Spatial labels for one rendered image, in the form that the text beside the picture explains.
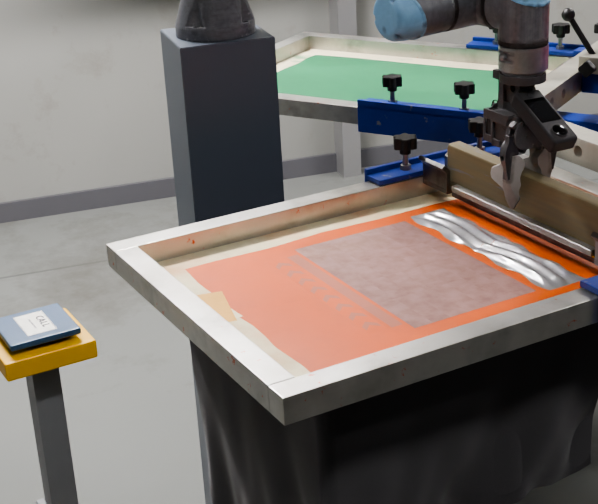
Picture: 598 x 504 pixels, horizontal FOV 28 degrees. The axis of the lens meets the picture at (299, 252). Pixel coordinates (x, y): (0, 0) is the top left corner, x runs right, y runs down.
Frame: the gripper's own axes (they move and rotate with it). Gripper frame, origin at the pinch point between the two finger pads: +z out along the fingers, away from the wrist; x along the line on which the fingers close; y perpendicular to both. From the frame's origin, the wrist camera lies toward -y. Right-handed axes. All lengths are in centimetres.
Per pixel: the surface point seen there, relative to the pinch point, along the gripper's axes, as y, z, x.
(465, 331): -27.3, 2.8, 32.1
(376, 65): 108, 6, -40
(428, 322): -16.6, 6.3, 30.6
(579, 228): -13.3, 0.5, 1.1
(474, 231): 5.4, 5.8, 6.4
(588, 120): 48, 9, -55
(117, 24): 304, 29, -45
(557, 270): -14.0, 5.8, 5.7
